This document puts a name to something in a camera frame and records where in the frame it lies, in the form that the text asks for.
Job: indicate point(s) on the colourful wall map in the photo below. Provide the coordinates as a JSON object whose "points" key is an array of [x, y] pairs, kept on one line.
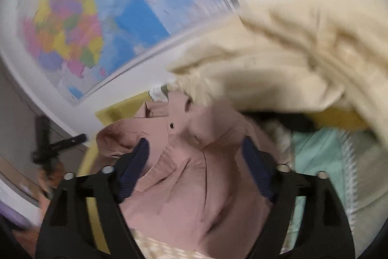
{"points": [[121, 10]]}

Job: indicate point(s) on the mustard yellow garment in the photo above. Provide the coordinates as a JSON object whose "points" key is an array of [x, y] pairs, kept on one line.
{"points": [[339, 119]]}

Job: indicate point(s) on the purple blurred object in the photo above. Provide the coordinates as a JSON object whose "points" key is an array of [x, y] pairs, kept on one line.
{"points": [[13, 215]]}

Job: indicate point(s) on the cream garment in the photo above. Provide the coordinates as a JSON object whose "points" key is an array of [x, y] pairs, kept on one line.
{"points": [[288, 59]]}

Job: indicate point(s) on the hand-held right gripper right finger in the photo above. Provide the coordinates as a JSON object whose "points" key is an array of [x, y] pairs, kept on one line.
{"points": [[257, 165]]}

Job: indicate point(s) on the pink jacket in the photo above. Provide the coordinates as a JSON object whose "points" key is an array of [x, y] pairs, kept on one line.
{"points": [[188, 180]]}

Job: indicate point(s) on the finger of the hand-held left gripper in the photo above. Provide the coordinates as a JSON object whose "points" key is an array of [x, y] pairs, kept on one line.
{"points": [[68, 142]]}

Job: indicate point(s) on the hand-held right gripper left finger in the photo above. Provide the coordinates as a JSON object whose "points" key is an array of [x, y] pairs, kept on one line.
{"points": [[136, 162]]}

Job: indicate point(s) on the patterned bed sheet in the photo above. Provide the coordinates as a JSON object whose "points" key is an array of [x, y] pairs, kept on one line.
{"points": [[318, 153]]}

